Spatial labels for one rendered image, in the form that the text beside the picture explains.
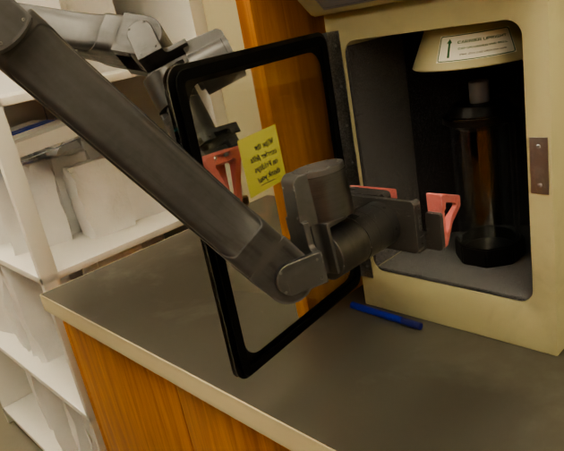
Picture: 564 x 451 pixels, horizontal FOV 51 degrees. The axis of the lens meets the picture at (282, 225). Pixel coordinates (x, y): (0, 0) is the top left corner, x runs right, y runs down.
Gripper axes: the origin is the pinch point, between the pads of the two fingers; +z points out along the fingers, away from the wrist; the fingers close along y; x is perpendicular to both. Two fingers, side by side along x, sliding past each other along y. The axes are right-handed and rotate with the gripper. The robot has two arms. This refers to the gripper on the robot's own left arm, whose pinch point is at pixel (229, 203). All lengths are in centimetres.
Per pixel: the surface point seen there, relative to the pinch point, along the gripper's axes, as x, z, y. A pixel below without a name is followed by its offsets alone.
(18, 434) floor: -15, 29, 213
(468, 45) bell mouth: -23.2, -3.4, -28.0
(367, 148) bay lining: -23.7, 1.2, -6.5
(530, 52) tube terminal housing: -19.9, 1.6, -35.4
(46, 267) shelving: -8, -13, 85
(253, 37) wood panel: -13.2, -19.9, -5.8
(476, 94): -30.6, 1.9, -22.4
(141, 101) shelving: -74, -59, 109
